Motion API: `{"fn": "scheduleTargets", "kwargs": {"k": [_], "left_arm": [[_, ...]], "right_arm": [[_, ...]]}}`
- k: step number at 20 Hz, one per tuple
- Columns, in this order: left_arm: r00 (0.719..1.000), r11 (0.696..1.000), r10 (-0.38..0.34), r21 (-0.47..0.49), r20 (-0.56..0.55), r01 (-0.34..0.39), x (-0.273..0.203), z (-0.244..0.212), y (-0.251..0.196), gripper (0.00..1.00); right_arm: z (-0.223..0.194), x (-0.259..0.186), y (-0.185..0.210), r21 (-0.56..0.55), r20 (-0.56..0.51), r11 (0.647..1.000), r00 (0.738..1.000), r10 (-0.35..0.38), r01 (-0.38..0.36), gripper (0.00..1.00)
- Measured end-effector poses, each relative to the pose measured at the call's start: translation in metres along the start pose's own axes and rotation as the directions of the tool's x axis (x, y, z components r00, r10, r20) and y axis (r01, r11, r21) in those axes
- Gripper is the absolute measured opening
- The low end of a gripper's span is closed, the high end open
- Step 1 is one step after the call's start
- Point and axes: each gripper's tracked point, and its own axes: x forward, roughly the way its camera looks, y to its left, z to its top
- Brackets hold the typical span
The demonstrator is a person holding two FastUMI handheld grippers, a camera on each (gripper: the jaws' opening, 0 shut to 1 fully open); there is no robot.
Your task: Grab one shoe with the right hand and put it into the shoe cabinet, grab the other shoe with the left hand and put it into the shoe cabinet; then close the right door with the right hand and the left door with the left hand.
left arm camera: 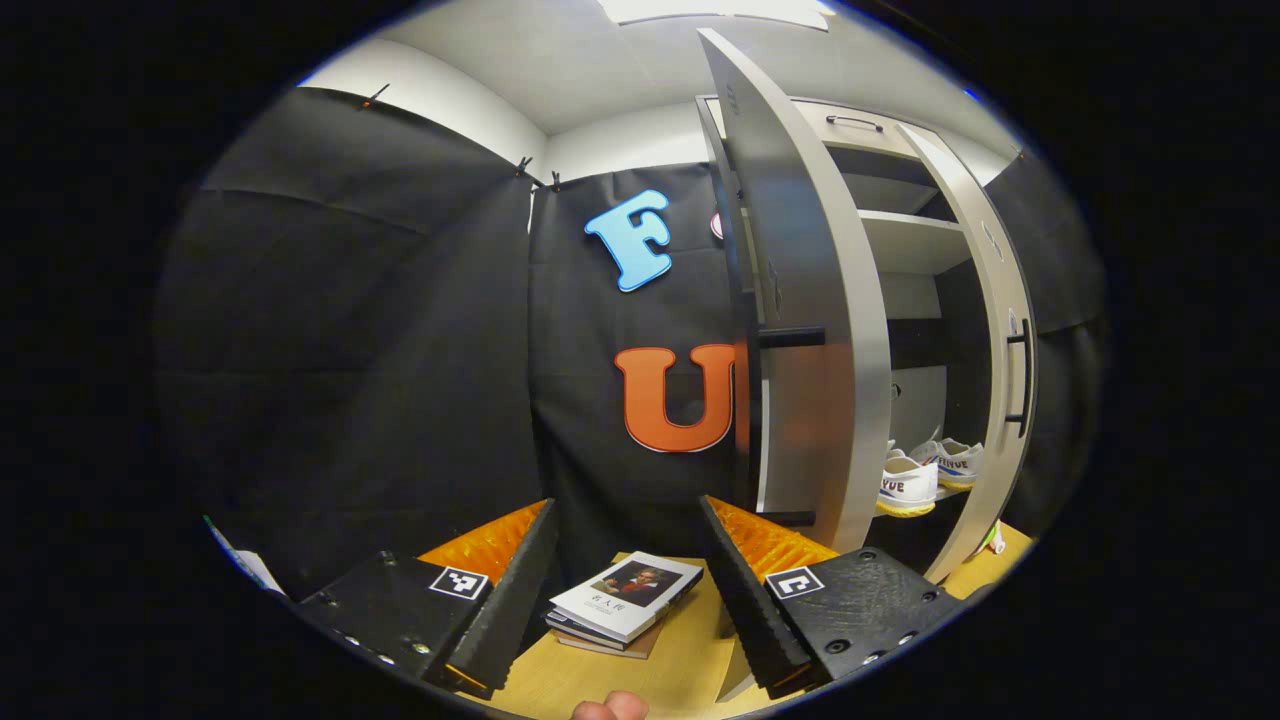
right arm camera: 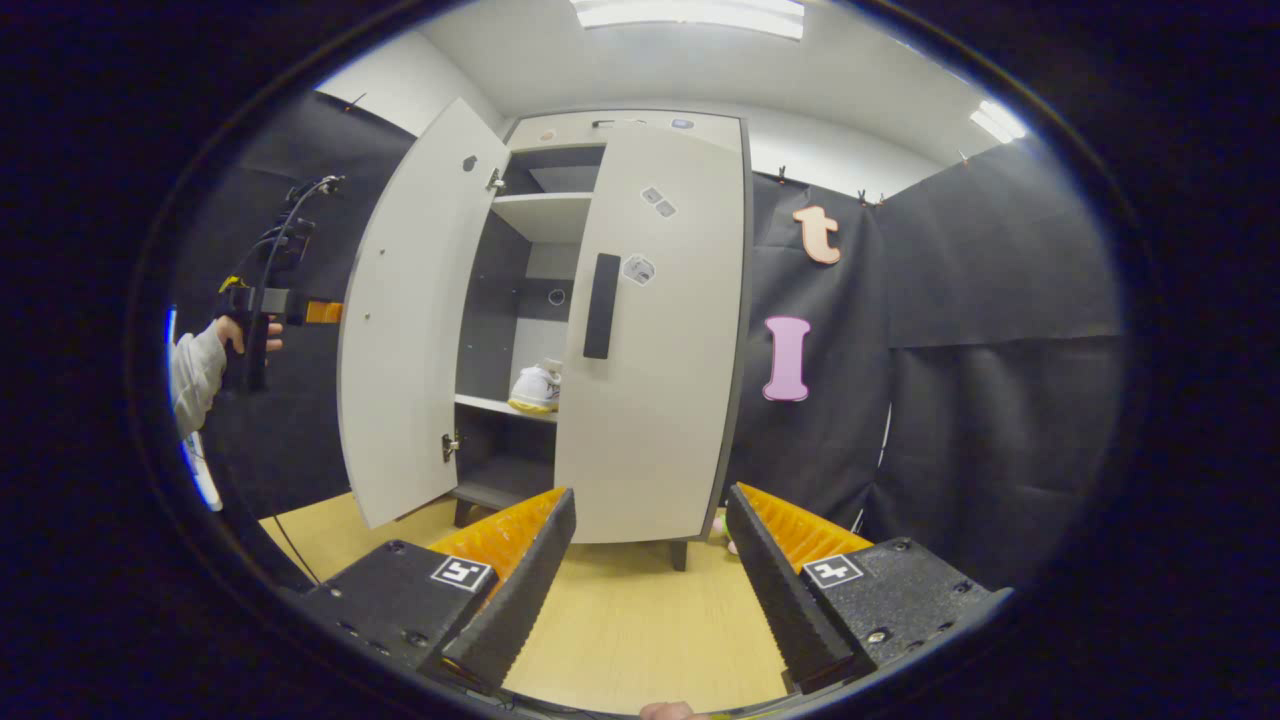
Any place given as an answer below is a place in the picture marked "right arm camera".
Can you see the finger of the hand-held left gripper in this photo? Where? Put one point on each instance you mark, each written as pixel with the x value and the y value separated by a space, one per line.
pixel 325 312

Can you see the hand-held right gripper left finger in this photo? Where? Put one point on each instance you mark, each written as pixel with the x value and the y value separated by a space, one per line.
pixel 525 590

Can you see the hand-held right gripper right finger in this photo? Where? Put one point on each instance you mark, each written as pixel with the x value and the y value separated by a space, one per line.
pixel 775 590

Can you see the white shoe cabinet door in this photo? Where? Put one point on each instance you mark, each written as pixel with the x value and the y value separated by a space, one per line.
pixel 420 320
pixel 670 400

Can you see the grey white shoe cabinet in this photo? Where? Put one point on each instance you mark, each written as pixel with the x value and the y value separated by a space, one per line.
pixel 490 330

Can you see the white shoe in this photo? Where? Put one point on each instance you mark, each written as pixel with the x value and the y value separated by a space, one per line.
pixel 535 388

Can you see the pink plush toy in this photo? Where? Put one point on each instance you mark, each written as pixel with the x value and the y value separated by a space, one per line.
pixel 719 523

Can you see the black backdrop cloth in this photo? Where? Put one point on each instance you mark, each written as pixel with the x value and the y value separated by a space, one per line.
pixel 1000 450

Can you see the ceiling light panel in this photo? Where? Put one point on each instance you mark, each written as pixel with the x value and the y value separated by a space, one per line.
pixel 1000 122
pixel 690 15

